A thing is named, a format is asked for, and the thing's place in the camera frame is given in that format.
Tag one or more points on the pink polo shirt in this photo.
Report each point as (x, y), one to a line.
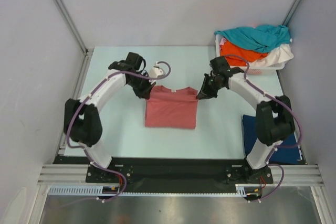
(171, 108)

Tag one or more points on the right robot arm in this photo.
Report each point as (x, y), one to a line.
(274, 116)

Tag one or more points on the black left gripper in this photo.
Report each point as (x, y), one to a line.
(145, 93)

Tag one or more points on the white plastic laundry basket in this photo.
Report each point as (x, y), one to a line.
(219, 40)

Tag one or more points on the aluminium frame rail front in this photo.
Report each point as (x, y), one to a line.
(66, 174)

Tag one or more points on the orange t shirt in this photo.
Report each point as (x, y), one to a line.
(231, 51)

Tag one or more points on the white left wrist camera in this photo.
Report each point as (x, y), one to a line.
(156, 72)

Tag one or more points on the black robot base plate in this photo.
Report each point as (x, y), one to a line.
(179, 176)

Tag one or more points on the white t shirt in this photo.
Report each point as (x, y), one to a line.
(281, 54)

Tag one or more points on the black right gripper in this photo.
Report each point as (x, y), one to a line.
(206, 93)

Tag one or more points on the folded navy blue shirt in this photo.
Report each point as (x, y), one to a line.
(285, 156)

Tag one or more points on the teal t shirt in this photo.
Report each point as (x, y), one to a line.
(262, 39)

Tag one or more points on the aluminium frame post left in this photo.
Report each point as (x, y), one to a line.
(71, 25)

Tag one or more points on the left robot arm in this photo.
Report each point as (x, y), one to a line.
(82, 122)

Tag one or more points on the white slotted cable duct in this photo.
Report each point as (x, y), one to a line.
(109, 191)

